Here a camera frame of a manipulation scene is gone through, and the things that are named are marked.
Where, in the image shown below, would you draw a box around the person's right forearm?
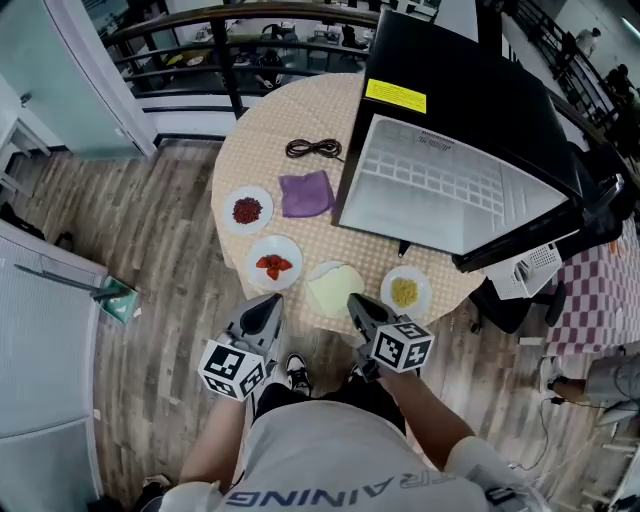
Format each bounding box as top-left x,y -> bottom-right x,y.
378,368 -> 477,471

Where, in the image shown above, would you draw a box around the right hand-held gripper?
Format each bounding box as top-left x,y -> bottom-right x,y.
346,292 -> 436,384

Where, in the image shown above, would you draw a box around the black bag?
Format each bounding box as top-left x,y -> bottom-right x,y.
0,201 -> 47,242

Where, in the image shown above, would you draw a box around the black fridge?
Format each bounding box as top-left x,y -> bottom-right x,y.
330,6 -> 627,302

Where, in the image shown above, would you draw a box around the red strawberries food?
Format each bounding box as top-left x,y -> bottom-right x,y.
255,253 -> 294,281

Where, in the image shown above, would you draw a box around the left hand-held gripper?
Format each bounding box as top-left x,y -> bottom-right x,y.
197,292 -> 286,403

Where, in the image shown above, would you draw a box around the person's left forearm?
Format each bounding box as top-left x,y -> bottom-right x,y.
178,394 -> 252,487

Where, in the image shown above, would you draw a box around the beige checkered tablecloth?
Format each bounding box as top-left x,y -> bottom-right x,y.
210,73 -> 490,337

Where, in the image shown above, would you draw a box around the pale yellow food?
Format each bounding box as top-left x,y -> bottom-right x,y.
304,263 -> 366,320

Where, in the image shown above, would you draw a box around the yellow noodle food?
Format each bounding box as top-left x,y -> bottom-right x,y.
390,277 -> 420,309

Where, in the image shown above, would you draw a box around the teal dustpan with grey handle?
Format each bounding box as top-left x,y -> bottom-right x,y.
13,263 -> 139,322

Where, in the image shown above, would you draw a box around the person's grey printed shirt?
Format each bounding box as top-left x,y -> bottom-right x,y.
158,399 -> 551,512

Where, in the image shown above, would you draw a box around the person's black shorts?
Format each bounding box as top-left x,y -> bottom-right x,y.
252,375 -> 408,437

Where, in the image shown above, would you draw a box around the black straight railing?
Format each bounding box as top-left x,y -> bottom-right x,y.
502,0 -> 640,169

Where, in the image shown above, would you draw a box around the white shelf unit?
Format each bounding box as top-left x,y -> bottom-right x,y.
0,73 -> 52,197

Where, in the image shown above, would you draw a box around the purple cloth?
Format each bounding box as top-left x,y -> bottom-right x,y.
277,169 -> 337,220

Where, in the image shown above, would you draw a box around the coiled black cable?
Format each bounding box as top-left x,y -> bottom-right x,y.
284,137 -> 347,164

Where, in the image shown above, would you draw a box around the red beans food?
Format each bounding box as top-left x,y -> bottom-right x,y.
231,196 -> 264,225

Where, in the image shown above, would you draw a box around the person's black white shoe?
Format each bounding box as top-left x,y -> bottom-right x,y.
285,352 -> 315,398

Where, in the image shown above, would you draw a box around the white cabinet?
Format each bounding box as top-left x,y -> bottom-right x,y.
0,218 -> 110,512

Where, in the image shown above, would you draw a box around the frosted glass door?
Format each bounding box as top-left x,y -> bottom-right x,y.
0,0 -> 158,162

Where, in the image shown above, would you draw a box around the thin floor cable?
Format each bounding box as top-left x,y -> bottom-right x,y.
507,397 -> 604,474

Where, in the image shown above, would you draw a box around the red white checkered cloth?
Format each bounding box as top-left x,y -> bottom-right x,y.
546,214 -> 640,357

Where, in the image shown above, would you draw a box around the black curved railing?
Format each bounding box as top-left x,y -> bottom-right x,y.
101,3 -> 382,147

